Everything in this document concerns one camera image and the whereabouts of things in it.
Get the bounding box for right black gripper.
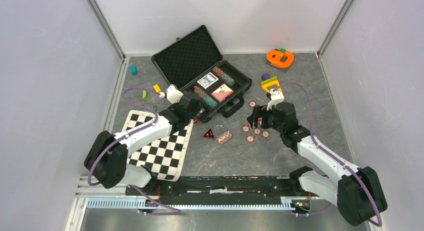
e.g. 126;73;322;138
246;104;285;134

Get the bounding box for brown 100 chip roll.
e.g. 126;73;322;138
193;86;208;99

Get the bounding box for pink brown chip roll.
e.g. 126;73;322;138
216;130;233;145

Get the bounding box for green blue chip roll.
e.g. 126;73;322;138
221;73;235;86

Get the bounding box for brown poker chip roll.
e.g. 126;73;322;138
212;67;225;78

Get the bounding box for purple poker chip roll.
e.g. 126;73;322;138
196;107;205;118

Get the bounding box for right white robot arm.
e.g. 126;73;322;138
247;88;388;227

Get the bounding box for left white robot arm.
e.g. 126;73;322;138
83;84;202;195

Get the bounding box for red white poker chip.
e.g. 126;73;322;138
262;130;270;139
253;128;262;135
241;124;251;133
246;135;255;143
248;101;257;108

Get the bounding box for teal poker chip roll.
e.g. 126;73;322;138
202;95;218;109

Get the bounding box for yellow toy block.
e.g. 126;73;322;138
153;84;162;93

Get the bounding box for yellow triangle toy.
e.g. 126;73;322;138
260;76;280;93

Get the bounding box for purple toy block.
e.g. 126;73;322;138
261;73;271;81

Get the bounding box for clear round disc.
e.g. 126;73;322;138
212;124;227;138

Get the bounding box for red playing card deck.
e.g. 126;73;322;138
211;83;234;102

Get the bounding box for green half-round block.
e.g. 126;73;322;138
142;90;149;101

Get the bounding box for blue playing card deck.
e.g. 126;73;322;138
197;72;219;89

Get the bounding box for black white chessboard mat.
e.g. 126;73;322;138
115;110;194;186

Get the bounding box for black poker carrying case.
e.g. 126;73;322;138
151;25;252;123

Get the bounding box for orange toy track piece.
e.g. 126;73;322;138
266;48;295;69

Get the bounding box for teal toy block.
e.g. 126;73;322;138
130;65;138;76

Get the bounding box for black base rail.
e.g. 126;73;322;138
125;176;312;215

